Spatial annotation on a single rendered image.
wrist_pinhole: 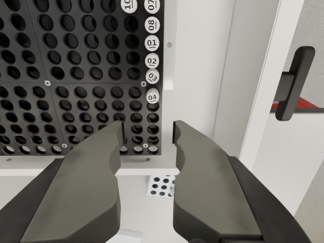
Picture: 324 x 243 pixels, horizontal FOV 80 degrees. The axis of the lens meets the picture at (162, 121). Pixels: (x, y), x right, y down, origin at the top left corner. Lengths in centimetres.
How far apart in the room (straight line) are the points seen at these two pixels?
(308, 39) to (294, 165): 93
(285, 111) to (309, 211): 205
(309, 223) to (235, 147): 220
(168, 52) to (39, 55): 13
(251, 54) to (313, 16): 114
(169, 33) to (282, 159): 37
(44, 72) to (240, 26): 20
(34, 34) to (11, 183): 27
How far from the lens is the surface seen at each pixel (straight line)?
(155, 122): 21
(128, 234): 60
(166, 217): 56
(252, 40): 21
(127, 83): 20
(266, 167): 50
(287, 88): 22
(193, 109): 28
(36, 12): 21
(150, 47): 18
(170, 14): 24
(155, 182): 42
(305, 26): 133
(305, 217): 231
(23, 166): 31
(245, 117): 21
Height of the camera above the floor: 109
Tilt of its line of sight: 62 degrees down
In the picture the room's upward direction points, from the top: 177 degrees clockwise
